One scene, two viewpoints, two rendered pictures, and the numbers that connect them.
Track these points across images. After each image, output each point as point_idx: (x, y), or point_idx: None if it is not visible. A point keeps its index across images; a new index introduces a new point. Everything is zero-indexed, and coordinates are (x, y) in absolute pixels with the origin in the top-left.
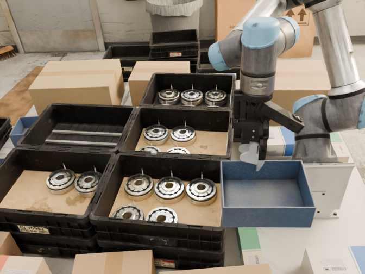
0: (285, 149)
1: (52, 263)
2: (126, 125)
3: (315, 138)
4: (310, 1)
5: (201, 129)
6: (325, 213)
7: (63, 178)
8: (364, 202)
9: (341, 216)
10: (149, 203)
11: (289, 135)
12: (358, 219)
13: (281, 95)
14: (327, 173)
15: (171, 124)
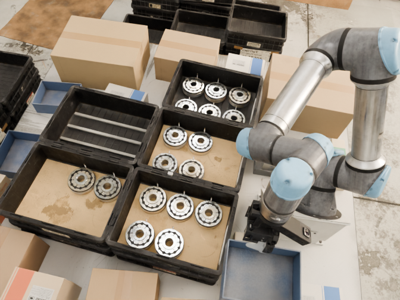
0: None
1: (72, 252)
2: (147, 131)
3: (321, 192)
4: (357, 78)
5: (219, 136)
6: (312, 240)
7: (84, 180)
8: (348, 232)
9: (325, 243)
10: (161, 218)
11: None
12: (338, 249)
13: (303, 109)
14: (323, 224)
15: (190, 127)
